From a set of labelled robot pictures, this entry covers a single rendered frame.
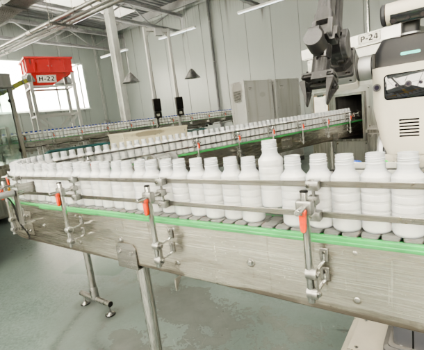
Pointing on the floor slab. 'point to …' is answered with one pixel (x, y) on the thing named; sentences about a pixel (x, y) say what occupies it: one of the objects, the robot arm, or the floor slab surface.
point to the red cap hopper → (64, 69)
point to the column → (117, 64)
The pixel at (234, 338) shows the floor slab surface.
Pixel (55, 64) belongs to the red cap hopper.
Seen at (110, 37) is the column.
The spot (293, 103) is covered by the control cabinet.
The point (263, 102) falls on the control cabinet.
